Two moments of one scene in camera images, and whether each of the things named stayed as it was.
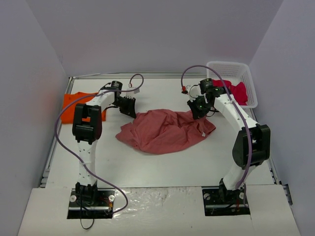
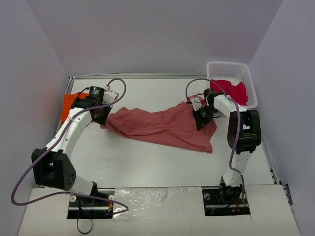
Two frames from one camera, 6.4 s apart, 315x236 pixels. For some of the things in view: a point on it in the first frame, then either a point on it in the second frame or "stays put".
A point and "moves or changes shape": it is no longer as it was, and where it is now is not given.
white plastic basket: [236, 72] stays put
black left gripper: [127, 105] to [101, 116]
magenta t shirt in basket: [238, 92] stays put
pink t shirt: [160, 131] moves or changes shape
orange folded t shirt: [69, 116] stays put
